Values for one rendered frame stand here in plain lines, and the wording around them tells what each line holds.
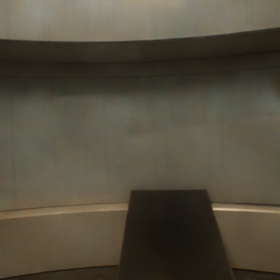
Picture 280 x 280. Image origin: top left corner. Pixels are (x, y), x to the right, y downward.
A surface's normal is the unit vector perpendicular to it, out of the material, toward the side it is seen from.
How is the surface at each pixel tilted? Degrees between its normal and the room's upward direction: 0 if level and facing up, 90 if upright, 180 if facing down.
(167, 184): 90
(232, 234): 90
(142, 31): 90
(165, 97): 90
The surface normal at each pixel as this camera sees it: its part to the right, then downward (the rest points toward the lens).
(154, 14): -0.07, 0.03
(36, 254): 0.21, 0.02
